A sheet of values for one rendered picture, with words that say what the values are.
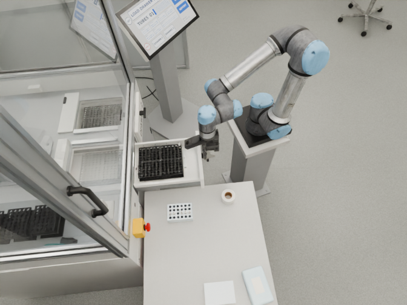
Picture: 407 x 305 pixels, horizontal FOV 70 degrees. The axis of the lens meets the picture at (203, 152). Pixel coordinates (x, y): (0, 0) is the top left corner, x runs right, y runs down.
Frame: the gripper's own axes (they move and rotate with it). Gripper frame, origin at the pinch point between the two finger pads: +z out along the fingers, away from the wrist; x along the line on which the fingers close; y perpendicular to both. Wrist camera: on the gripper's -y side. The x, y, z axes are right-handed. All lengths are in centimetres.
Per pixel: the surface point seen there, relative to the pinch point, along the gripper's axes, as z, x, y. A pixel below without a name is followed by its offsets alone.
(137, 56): 74, 168, -54
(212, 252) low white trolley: 14.4, -44.8, -0.8
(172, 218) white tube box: 10.9, -27.3, -18.5
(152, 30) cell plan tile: -15, 83, -23
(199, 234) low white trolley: 14.4, -35.6, -6.0
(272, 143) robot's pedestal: 14.3, 11.9, 40.2
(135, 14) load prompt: -25, 86, -31
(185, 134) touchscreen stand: 87, 75, -12
